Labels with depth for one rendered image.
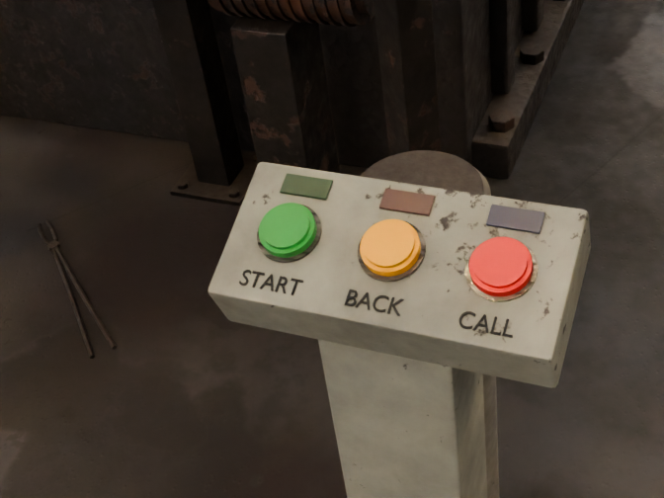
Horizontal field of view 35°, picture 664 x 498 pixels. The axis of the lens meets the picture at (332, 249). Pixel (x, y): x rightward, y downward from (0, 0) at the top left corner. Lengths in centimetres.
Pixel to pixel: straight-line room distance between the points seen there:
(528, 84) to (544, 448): 70
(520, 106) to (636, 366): 52
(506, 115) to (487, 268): 105
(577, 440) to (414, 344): 69
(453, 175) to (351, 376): 22
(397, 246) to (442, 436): 16
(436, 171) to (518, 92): 91
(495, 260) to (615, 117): 120
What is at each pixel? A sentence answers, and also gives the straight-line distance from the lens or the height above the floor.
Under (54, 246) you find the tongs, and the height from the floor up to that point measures 1.
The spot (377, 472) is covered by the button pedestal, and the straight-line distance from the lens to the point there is 85.
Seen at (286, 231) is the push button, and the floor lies 61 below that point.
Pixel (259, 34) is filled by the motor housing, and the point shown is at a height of 40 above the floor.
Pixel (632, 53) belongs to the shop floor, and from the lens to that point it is 204.
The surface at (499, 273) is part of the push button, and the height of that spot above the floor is 61.
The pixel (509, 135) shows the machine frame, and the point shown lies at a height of 7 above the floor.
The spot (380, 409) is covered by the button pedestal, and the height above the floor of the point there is 47.
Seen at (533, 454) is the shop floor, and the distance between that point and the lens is 135.
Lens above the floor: 107
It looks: 41 degrees down
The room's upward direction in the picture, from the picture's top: 9 degrees counter-clockwise
